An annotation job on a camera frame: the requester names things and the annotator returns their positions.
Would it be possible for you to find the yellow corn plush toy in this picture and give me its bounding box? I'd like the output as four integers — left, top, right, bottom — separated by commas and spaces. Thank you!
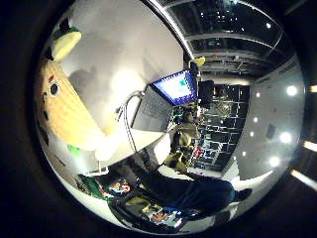
34, 26, 117, 161

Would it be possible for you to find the open black laptop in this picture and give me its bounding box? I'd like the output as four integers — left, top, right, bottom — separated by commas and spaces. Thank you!
131, 68, 199, 134

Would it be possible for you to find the dark storage shelf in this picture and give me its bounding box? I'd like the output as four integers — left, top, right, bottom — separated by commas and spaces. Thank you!
197, 83, 251, 172

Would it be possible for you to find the colourful toy package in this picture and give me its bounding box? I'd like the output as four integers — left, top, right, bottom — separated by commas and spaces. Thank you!
108, 179, 132, 196

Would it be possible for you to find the person in dark clothes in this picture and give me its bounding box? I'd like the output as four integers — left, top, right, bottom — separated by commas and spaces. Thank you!
138, 164, 255, 221

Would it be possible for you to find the green plastic bag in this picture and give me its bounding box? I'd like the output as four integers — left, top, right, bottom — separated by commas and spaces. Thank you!
78, 174, 107, 200

